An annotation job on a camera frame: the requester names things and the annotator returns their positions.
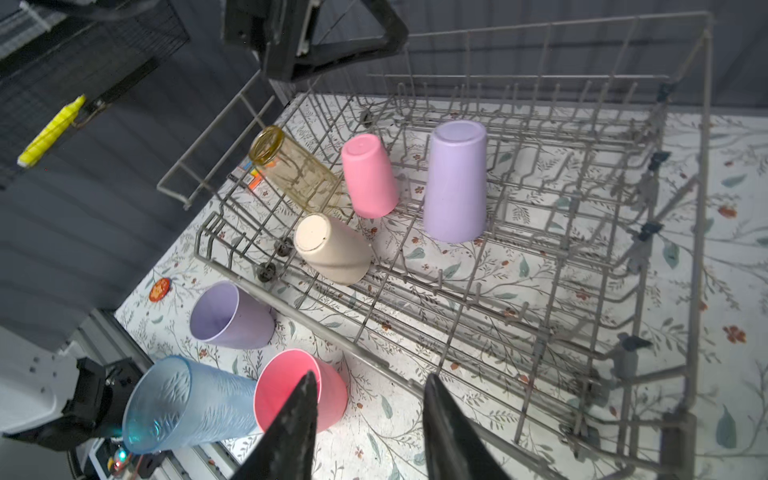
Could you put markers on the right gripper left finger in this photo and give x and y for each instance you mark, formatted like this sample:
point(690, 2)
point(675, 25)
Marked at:
point(286, 449)

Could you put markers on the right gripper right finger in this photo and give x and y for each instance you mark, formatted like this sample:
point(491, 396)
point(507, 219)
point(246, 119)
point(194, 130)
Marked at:
point(453, 450)

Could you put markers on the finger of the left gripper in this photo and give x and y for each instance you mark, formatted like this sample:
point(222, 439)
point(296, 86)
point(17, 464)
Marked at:
point(315, 59)

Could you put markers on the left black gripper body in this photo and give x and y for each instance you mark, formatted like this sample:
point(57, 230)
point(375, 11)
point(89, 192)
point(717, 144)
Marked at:
point(275, 30)

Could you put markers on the clear blue cup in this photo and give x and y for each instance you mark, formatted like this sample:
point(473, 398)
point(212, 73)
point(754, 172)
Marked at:
point(179, 403)

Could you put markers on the clear amber glass cup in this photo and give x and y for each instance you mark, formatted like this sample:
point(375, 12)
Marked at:
point(286, 164)

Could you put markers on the lilac cup front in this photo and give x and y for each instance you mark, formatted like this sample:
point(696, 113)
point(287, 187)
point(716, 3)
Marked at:
point(455, 194)

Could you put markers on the lilac cup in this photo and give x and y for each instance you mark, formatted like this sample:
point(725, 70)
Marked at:
point(228, 316)
point(455, 194)

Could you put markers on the beige cup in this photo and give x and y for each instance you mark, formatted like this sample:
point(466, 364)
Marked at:
point(333, 249)

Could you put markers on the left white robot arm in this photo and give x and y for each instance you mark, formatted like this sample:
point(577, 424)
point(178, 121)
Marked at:
point(55, 270)

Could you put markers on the coloured marker pack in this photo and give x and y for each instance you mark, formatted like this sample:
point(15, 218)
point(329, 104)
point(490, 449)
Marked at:
point(249, 175)

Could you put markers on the lilac cup left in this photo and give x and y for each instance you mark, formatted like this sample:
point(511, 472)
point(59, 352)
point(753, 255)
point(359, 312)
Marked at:
point(228, 316)

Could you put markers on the yellow marker pen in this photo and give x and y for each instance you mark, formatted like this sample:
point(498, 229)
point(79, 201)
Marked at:
point(47, 137)

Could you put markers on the black wire wall basket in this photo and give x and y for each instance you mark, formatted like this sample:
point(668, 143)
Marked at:
point(54, 52)

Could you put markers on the grey wire dish rack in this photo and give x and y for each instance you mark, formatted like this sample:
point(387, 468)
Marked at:
point(569, 330)

